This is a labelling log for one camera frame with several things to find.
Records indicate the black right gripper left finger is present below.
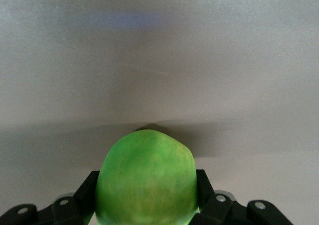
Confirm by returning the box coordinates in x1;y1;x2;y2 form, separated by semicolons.
0;170;100;225

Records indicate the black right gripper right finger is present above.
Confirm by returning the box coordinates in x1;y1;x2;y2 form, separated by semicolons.
191;169;297;225

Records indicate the green apple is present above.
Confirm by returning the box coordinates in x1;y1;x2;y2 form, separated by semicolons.
95;129;200;225

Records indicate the brown table cloth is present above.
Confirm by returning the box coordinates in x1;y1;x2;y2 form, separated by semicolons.
0;0;319;225

